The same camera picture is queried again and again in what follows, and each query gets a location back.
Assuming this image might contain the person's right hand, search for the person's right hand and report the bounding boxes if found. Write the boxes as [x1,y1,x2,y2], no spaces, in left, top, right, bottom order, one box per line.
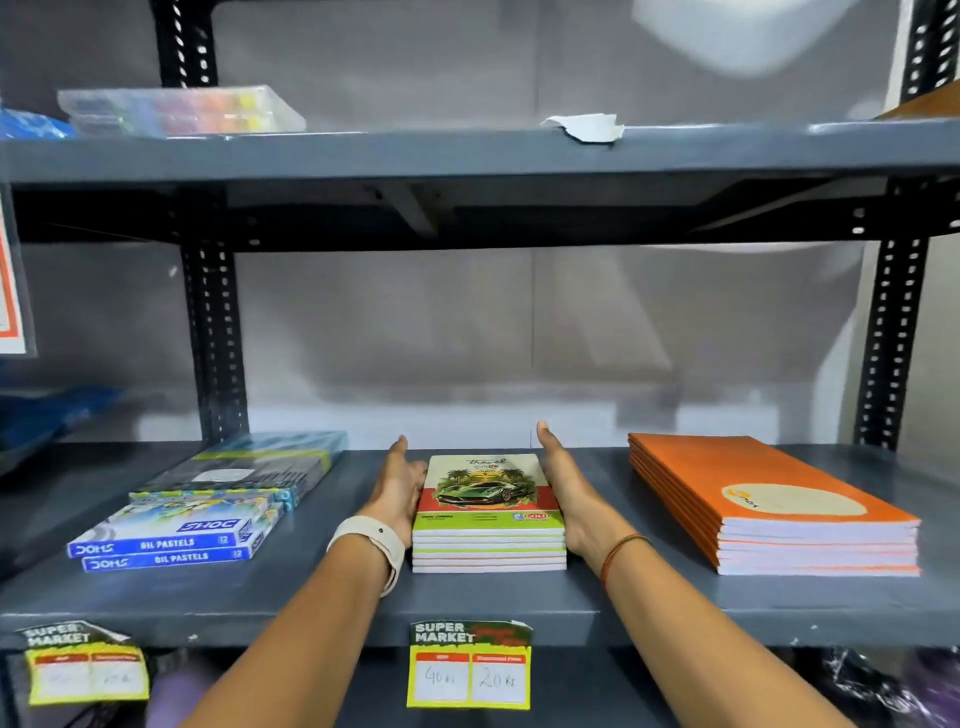
[535,420,640,565]

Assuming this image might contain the person's left hand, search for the person's left hand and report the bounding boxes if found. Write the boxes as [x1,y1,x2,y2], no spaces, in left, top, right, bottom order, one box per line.
[357,435,429,549]

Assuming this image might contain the stack of car cover notebooks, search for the stack of car cover notebooks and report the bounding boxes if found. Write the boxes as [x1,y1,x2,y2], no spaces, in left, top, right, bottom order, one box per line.
[411,453,568,576]

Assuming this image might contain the person's right forearm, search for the person's right forearm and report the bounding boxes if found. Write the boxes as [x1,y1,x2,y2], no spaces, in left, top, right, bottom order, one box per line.
[600,537,858,728]

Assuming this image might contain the person's left forearm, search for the person's left forearm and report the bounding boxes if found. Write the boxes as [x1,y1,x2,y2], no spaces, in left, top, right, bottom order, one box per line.
[178,535,392,728]

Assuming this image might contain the white wrist watch band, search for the white wrist watch band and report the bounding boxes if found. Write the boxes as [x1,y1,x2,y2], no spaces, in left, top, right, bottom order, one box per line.
[327,515,407,599]

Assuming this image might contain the dark packet in clear wrap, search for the dark packet in clear wrap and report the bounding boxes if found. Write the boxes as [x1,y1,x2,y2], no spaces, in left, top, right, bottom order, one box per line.
[138,430,349,505]

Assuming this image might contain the grey metal shelf board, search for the grey metal shelf board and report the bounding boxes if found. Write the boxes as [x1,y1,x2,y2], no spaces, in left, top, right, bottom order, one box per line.
[0,118,960,246]
[0,441,960,651]

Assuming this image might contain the colourful crayon box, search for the colourful crayon box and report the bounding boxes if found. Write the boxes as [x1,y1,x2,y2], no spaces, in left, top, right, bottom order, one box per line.
[128,485,298,516]

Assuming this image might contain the yellow shelf price label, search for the yellow shelf price label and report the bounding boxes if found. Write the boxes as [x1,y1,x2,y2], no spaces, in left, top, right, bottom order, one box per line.
[18,620,152,707]
[406,618,534,711]

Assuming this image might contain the black perforated shelf upright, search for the black perforated shelf upright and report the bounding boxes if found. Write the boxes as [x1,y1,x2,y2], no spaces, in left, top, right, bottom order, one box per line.
[148,0,251,445]
[852,0,960,452]

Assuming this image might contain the stack of orange notebooks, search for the stack of orange notebooks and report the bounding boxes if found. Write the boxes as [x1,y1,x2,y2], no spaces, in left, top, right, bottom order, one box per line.
[627,432,922,578]

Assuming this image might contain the blue pastel crayon box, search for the blue pastel crayon box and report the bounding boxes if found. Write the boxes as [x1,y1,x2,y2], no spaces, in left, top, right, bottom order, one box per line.
[80,512,287,575]
[66,497,285,561]

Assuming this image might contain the purple object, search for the purple object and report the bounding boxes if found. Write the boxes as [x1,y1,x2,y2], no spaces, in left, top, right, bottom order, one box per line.
[148,658,228,728]

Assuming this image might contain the torn white paper piece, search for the torn white paper piece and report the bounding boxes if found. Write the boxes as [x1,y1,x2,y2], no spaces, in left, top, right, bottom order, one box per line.
[540,113,627,144]

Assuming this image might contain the blue plastic packet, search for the blue plastic packet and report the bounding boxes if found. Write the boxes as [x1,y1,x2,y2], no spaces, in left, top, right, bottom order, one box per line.
[0,108,74,142]
[0,384,123,475]

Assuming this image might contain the clear plastic colour set box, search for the clear plastic colour set box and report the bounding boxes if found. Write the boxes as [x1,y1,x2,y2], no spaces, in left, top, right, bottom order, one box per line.
[57,84,308,140]

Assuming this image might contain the black plastic wrapped goods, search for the black plastic wrapped goods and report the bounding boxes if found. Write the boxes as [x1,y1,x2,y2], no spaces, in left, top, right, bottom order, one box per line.
[816,648,960,728]

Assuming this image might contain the orange and white sign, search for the orange and white sign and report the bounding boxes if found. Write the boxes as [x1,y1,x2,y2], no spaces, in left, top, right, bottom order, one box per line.
[0,186,36,358]

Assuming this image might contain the brown board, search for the brown board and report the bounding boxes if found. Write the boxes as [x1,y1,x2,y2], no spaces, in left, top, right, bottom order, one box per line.
[876,81,960,122]

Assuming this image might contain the red thread bracelet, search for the red thread bracelet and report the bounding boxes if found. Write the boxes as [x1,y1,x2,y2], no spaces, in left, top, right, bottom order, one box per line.
[599,533,653,591]

